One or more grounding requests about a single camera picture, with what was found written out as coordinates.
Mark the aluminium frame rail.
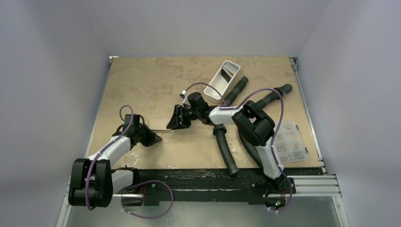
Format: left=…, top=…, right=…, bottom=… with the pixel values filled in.
left=289, top=57, right=341, bottom=196

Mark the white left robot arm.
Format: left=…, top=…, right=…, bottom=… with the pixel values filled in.
left=68, top=114, right=162, bottom=210

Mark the stack of cards in bin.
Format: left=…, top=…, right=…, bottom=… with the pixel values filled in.
left=220, top=62, right=238, bottom=83

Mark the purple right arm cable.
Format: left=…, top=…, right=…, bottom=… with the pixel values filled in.
left=184, top=82, right=294, bottom=214

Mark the black corrugated hose right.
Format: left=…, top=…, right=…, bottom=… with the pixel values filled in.
left=238, top=83, right=293, bottom=168

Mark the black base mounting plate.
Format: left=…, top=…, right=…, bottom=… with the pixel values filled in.
left=119, top=168, right=281, bottom=206

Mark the white plastic card bin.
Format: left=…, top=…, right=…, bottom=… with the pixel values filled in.
left=203, top=60, right=241, bottom=104

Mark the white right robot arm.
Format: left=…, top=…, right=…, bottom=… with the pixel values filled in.
left=166, top=87, right=295, bottom=194

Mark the black corrugated hose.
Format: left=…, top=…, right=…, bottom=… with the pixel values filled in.
left=238, top=83, right=293, bottom=168
left=213, top=76, right=249, bottom=177

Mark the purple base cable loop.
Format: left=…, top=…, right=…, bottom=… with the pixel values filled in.
left=120, top=180, right=174, bottom=220

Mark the beige leather card holder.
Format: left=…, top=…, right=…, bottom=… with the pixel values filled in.
left=152, top=129, right=172, bottom=133

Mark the black corrugated hose left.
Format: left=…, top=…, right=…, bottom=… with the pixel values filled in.
left=213, top=76, right=249, bottom=177

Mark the clear plastic screw organizer box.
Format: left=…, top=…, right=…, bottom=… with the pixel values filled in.
left=274, top=121, right=309, bottom=164

